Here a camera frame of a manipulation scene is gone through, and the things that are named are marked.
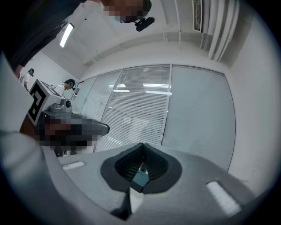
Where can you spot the person's head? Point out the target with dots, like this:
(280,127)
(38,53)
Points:
(127,8)

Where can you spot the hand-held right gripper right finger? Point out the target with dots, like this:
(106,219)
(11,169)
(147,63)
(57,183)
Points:
(173,173)

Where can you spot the small teal package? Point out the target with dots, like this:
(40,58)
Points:
(139,182)

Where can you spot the grey container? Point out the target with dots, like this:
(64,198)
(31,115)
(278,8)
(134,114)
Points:
(188,197)

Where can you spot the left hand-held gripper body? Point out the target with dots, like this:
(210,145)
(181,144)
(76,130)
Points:
(39,99)

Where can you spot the window with white blinds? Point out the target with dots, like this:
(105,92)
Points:
(140,109)

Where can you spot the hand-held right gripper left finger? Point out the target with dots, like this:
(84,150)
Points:
(108,171)

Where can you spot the white ceiling pipe bundle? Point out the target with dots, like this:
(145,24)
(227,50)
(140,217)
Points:
(221,28)

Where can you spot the thin white ceiling pipe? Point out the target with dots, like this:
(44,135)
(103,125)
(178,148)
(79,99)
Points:
(179,22)

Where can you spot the person's dark shirt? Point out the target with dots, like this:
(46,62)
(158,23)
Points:
(37,26)

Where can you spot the white air vent grille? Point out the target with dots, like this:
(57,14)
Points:
(197,15)

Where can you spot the frosted glass window panel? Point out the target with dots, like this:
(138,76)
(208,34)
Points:
(199,118)

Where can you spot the ceiling light strip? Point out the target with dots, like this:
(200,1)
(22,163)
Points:
(66,35)

